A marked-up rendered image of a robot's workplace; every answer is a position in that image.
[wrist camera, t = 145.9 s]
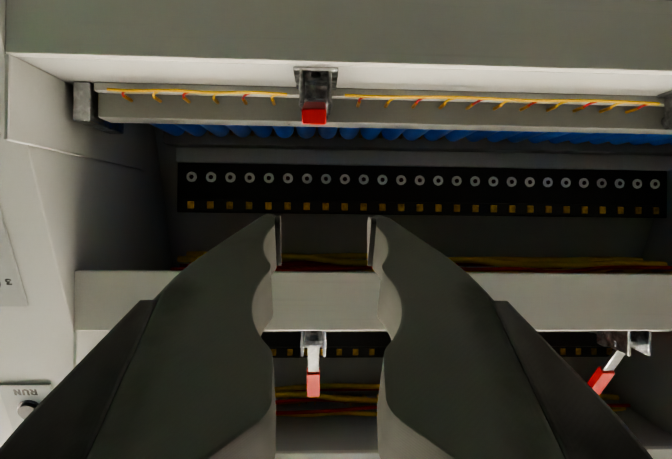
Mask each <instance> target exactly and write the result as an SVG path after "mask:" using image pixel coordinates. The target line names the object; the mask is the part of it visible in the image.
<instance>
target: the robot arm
mask: <svg viewBox="0 0 672 459"><path fill-rule="evenodd" d="M277 266H282V242H281V216H276V215H273V214H266V215H264V216H262V217H260V218H258V219H257V220H255V221H254V222H252V223H251V224H249V225H248V226H246V227H245V228H243V229H241V230H240V231H238V232H237V233H235V234H234V235H232V236H231V237H229V238H228V239H226V240H225V241H223V242H222V243H220V244H218V245H217V246H215V247H214V248H212V249H211V250H209V251H208V252H206V253H205V254H203V255H202V256H200V257H199V258H198V259H196V260H195V261H193V262H192V263H191V264H189V265H188V266H187V267H186V268H184V269H183V270H182V271H181V272H180V273H179V274H178V275H177V276H175V277H174V278H173V279H172V280H171V281H170V282H169V283H168V284H167V285H166V286H165V287H164V288H163V290H162V291H161V292H160V293H159V294H158V295H157V296H156V297H155V298H154V299H153V300H140V301H139V302H138V303H137V304H136V305H135V306H134V307H133V308H132V309H131V310H130V311H129V312H128V313H127V314H126V315H125V316H124V317H123V318H122V319H121V320H120V321H119V322H118V323H117V324H116V325H115V326H114V327H113V328H112V329H111V331H110V332H109V333H108V334H107V335H106V336H105V337H104V338H103V339H102V340H101V341H100V342H99V343H98V344H97V345H96V346H95V347H94V348H93V349H92V350H91V351H90V352H89V353H88V354H87V355H86V356H85V357H84V358H83V359H82V360H81V361H80V362H79V363H78V364H77V365H76V366H75V367H74V368H73V370H72V371H71V372H70V373H69V374H68V375H67V376H66V377H65V378H64V379H63V380H62V381H61V382H60V383H59V384H58V385H57V386H56V387H55V388H54V389H53V390H52V391H51V392H50V393H49V394H48V395H47V396H46V397H45V398H44V399H43V400H42V401H41V402H40V403H39V404H38V406H37V407H36V408H35V409H34V410H33V411H32V412H31V413H30V414H29V415H28V416H27V417H26V418H25V419H24V421H23V422H22V423H21V424H20V425H19V426H18V427H17V428H16V430H15V431H14V432H13V433H12V434H11V435H10V437H9V438H8V439H7V440H6V441H5V443H4V444H3V445H2V446H1V447H0V459H274V458H275V453H276V402H275V386H274V370H273V355H272V351H271V349H270V348H269V346H268V345H267V344H266V343H265V342H264V341H263V339H262V338H261V335H262V333H263V331H264V329H265V327H266V326H267V324H268V323H269V322H270V320H271V319H272V317H273V301H272V284H271V275H272V274H273V272H274V271H275V270H276V268H277ZM367 266H372V268H373V270H374V272H375V273H376V274H377V275H378V277H379V279H380V281H381V282H380V291H379V300H378V309H377V316H378V318H379V320H380V321H381V322H382V324H383V325H384V327H385V328H386V330H387V331H388V333H389V335H390V338H391V340H392V341H391V342H390V343H389V345H388V346H387V347H386V349H385V351H384V356H383V364H382V372H381V379H380V387H379V395H378V402H377V426H378V451H379V456H380V459H653V458H652V457H651V455H650V454H649V453H648V451H647V450H646V449H645V448H644V446H643V445H642V444H641V443H640V441H639V440H638V439H637V438H636V436H635V435H634V434H633V433H632V432H631V430H630V429H629V428H628V427H627V426H626V424H625V423H624V422H623V421H622V420H621V419H620V418H619V416H618V415H617V414H616V413H615V412H614V411H613V410H612V409H611V408H610V407H609V406H608V404H607V403H606V402H605V401H604V400H603V399H602V398H601V397H600V396H599V395H598V394H597V393H596V392H595V391H594V390H593V389H592V388H591V387H590V386H589V385H588V384H587V383H586V382H585V381H584V380H583V379H582V378H581V376H580V375H579V374H578V373H577V372H576V371H575V370H574V369H573V368H572V367H571V366H570V365H569V364H568V363H567V362H566V361H565V360H564V359H563V358H562V357H561V356H560V355H559V354H558V353H557V352H556V351H555V350H554V349H553V348H552V347H551V346H550V345H549V344H548V342H547V341H546V340H545V339H544V338H543V337H542V336H541V335H540V334H539V333H538V332H537V331H536V330H535V329H534V328H533V327H532V326H531V325H530V324H529V323H528V322H527V321H526V320H525V319H524V318H523V317H522V316H521V315H520V314H519V313H518V312H517V311H516V310H515V308H514V307H513V306H512V305H511V304H510V303H509V302H508V301H494V300H493V299H492V297H491V296H490V295H489V294H488V293H487V292H486V291H485V290H484V289H483V288H482V287H481V286H480V285H479V284H478V283H477V282H476V281H475V280H474V279H473V278H472V277H471V276H470V275H469V274H468V273H466V272H465V271H464V270H463V269H462V268H461V267H459V266H458V265H457V264H456V263H454V262H453V261H452V260H451V259H449V258H448V257H446V256H445V255H444V254H442V253H441V252H439V251H438V250H436V249H435V248H433V247H432V246H430V245H429V244H427V243H426V242H424V241H423V240H421V239H420V238H418V237H417V236H415V235H414V234H412V233H411V232H409V231H408V230H406V229H405V228H403V227H402V226H400V225H399V224H397V223H396V222H394V221H393V220H391V219H390V218H387V217H384V216H381V215H376V216H373V217H368V221H367Z"/></svg>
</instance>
